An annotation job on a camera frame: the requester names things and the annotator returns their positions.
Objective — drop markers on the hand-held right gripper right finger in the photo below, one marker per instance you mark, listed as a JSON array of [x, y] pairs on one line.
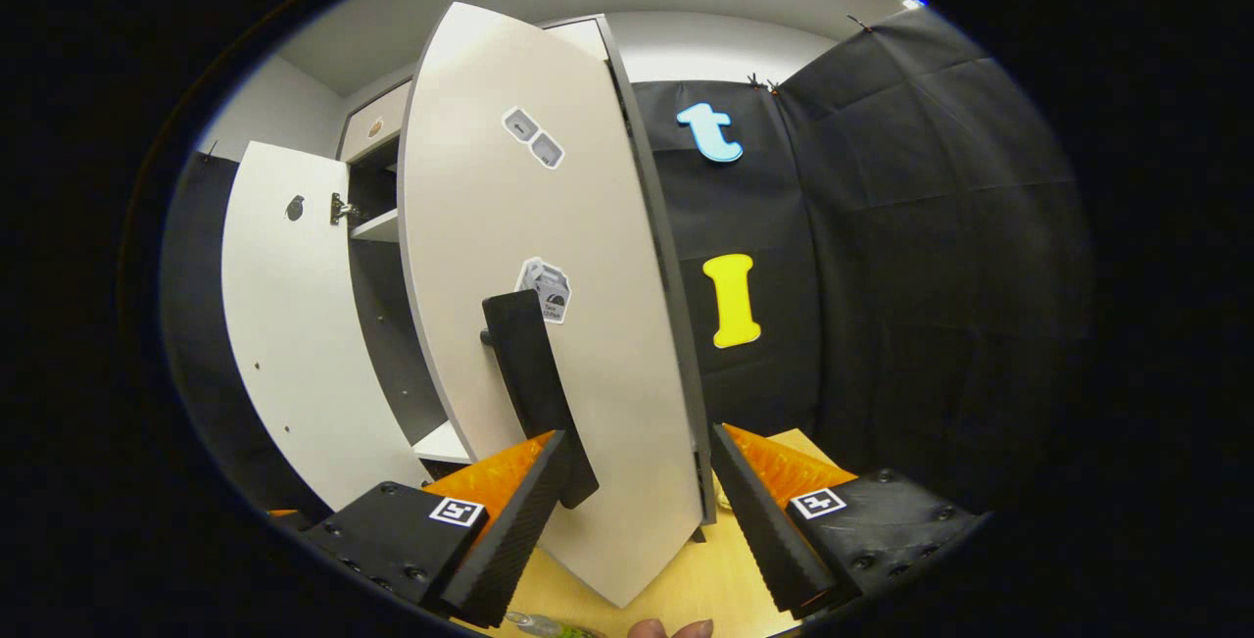
[[764, 530]]

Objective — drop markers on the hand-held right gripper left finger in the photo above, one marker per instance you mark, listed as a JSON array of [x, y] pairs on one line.
[[509, 535]]

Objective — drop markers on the green label bottle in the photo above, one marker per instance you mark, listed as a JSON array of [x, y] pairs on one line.
[[554, 628]]

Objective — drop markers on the white cabinet door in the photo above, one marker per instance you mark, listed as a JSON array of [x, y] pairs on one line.
[[470, 275], [294, 344]]

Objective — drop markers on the grey white cabinet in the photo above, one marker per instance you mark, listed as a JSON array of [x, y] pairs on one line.
[[377, 324]]

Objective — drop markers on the white cabinet shelf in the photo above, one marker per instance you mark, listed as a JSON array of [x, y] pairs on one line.
[[377, 226]]

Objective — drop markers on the metal door hinge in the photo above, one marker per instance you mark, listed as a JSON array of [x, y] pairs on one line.
[[343, 209]]

